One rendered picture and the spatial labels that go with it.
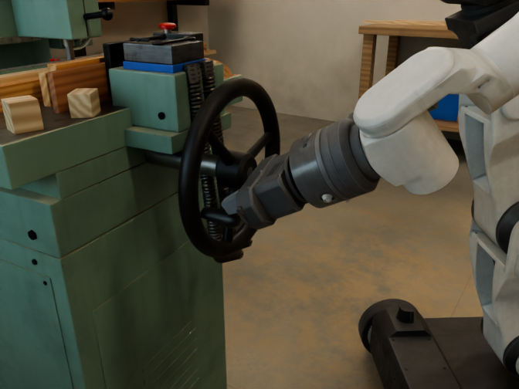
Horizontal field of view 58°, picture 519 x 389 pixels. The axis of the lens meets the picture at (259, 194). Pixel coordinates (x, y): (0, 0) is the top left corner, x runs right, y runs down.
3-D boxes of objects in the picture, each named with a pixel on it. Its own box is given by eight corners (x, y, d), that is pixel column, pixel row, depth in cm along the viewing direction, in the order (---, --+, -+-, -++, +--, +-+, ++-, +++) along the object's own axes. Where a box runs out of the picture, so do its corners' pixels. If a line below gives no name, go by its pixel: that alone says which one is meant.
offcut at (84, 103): (79, 111, 75) (76, 88, 73) (100, 110, 75) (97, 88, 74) (70, 118, 71) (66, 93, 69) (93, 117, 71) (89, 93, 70)
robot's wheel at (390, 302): (345, 336, 152) (398, 356, 156) (349, 346, 147) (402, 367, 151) (378, 289, 145) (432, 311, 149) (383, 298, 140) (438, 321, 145)
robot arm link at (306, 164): (264, 252, 58) (349, 227, 51) (220, 190, 55) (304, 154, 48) (295, 197, 68) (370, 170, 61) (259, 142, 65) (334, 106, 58)
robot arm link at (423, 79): (405, 189, 50) (521, 109, 46) (362, 133, 45) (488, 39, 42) (382, 159, 55) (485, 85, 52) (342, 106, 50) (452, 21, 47)
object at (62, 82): (59, 113, 73) (52, 72, 71) (53, 113, 74) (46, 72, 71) (157, 87, 93) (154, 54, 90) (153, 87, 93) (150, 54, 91)
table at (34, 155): (62, 206, 56) (53, 158, 54) (-84, 165, 69) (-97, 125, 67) (280, 105, 105) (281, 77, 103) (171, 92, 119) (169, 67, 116)
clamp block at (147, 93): (177, 133, 74) (173, 75, 70) (112, 123, 79) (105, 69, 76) (226, 113, 86) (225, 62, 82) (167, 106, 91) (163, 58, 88)
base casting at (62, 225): (58, 261, 70) (46, 204, 66) (-145, 190, 94) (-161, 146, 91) (220, 167, 106) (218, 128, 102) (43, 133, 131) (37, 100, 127)
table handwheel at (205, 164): (281, 51, 77) (293, 195, 94) (181, 45, 85) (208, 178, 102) (178, 134, 57) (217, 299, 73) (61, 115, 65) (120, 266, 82)
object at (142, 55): (173, 73, 72) (170, 35, 69) (118, 68, 76) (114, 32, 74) (219, 62, 82) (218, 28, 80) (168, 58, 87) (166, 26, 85)
